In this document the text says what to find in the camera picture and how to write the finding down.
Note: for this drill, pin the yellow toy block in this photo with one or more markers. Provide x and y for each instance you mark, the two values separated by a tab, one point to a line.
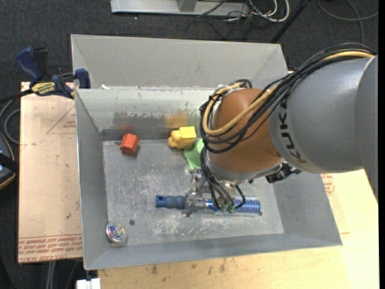
184	136

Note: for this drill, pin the brown cardboard board red print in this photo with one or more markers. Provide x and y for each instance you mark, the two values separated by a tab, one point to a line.
48	173

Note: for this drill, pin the red hexagonal block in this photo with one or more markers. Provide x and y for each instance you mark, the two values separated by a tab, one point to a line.
129	144

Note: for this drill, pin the grey metal bin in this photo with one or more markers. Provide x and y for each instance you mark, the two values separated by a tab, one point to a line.
144	185

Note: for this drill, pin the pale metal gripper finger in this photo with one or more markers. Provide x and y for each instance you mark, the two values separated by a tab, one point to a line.
190	210
196	197

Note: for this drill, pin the shiny round metal disc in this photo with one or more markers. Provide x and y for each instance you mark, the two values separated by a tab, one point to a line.
115	232

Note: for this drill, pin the green soft toy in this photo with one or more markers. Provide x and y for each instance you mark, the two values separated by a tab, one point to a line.
194	154

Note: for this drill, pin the blue brush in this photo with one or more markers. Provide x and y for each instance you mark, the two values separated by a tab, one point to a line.
170	202

